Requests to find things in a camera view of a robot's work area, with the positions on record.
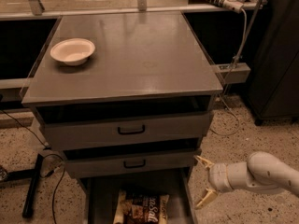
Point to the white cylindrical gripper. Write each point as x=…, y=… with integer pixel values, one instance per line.
x=219, y=176

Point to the brown chip bag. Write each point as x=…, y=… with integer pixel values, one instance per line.
x=141, y=208

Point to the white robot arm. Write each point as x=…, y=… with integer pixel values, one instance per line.
x=261, y=173

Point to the middle grey drawer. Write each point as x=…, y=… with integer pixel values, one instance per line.
x=114, y=165

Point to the bottom open grey drawer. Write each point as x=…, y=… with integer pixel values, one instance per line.
x=103, y=193

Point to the grey drawer cabinet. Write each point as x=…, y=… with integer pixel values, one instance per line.
x=144, y=64

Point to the top grey drawer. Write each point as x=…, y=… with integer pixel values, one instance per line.
x=109, y=133

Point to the dark cabinet on right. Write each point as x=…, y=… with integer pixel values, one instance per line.
x=272, y=91

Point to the black metal floor stand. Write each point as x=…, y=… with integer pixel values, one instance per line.
x=31, y=174

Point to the black middle drawer handle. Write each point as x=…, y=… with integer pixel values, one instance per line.
x=134, y=164

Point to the black drawer handle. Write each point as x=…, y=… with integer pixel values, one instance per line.
x=131, y=130
x=134, y=164

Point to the black top drawer handle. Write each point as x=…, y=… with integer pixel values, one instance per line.
x=131, y=130

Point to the grey metal bracket block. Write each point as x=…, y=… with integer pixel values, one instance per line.
x=228, y=74

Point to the grey metal frame rail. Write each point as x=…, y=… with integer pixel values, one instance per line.
x=124, y=8

